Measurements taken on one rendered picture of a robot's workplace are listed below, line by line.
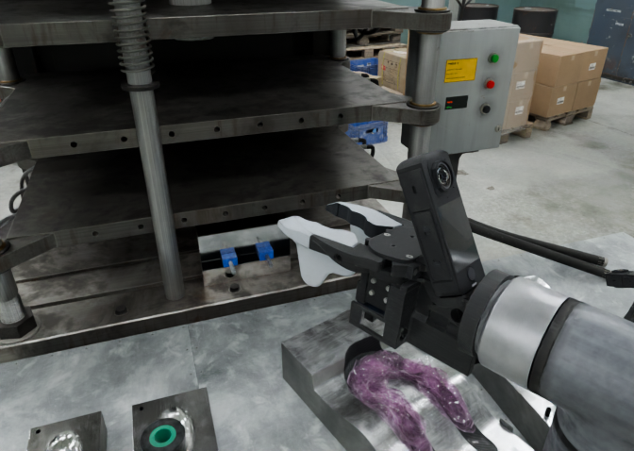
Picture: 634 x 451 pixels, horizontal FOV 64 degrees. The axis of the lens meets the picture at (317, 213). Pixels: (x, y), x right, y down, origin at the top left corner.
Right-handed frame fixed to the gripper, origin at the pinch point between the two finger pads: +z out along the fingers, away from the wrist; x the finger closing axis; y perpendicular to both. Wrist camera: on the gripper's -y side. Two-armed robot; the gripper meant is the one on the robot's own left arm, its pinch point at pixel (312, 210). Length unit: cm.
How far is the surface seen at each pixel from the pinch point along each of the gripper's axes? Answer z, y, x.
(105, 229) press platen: 89, 41, 19
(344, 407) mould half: 13, 54, 30
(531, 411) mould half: -15, 51, 54
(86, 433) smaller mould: 46, 61, -7
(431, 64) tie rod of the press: 41, -7, 89
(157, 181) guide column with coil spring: 78, 26, 28
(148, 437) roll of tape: 33, 56, -1
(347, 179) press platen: 60, 30, 84
